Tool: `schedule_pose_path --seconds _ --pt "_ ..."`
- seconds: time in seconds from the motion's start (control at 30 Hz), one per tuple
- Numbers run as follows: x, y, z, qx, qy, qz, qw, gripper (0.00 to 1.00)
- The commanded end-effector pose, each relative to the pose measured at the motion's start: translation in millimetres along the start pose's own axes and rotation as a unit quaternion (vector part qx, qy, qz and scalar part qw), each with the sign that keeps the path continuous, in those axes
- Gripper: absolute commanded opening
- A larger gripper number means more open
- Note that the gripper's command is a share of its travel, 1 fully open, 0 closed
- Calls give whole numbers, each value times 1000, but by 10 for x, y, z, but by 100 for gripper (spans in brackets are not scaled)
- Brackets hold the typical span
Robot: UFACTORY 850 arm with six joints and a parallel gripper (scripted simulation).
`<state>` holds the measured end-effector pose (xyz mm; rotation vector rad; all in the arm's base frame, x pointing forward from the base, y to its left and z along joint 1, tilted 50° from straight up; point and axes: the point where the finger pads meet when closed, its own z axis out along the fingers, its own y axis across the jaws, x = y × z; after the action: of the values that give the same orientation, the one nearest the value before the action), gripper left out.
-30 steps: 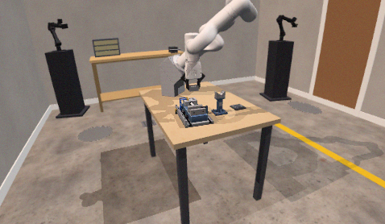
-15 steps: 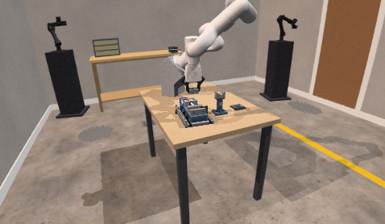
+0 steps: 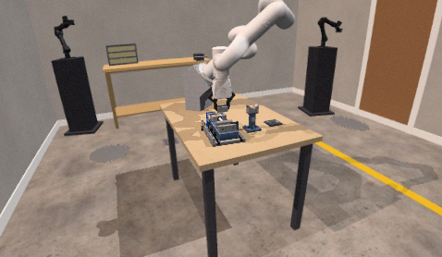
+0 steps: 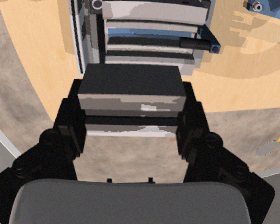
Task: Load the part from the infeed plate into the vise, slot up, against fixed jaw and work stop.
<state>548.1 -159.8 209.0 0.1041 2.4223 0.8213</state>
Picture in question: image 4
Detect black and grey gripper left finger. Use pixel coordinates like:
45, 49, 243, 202
0, 79, 87, 224

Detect grey metal block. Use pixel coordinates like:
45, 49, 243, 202
78, 63, 187, 137

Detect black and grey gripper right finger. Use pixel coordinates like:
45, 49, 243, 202
175, 81, 275, 224

